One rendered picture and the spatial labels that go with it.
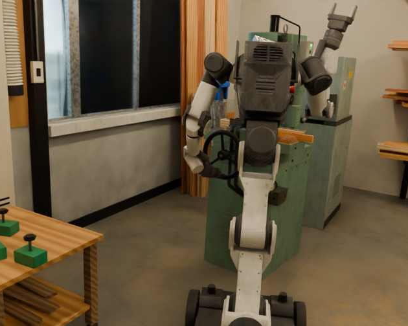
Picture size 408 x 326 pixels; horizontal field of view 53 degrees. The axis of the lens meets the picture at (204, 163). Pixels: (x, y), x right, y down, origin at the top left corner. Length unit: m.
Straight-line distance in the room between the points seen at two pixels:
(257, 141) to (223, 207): 1.11
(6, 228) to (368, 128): 3.81
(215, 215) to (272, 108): 1.17
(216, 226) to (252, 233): 0.99
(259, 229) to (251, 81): 0.62
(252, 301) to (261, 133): 0.72
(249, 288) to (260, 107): 0.78
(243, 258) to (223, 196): 0.87
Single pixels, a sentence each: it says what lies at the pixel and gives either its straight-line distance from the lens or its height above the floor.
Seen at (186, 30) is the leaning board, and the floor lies 1.58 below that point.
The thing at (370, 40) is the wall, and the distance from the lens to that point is 4.81.
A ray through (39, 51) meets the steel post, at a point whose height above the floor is 1.33.
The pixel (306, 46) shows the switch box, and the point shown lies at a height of 1.44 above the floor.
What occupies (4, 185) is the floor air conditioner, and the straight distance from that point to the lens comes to 2.51.
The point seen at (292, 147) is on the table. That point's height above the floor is 0.88.
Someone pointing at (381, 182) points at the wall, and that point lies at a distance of 4.92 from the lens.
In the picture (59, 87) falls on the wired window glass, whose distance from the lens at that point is 3.14.
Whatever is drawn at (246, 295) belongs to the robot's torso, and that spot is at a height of 0.37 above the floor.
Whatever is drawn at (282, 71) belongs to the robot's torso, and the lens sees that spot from 1.75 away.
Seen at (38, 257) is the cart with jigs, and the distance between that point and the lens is 1.75.
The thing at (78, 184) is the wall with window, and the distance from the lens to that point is 3.28.
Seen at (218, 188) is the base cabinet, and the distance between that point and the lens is 2.65.
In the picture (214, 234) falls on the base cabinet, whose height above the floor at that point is 0.21.
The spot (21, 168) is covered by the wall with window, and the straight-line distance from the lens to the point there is 2.93.
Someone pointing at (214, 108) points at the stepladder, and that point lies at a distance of 3.43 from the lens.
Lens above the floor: 1.35
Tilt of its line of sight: 14 degrees down
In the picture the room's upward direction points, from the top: 3 degrees clockwise
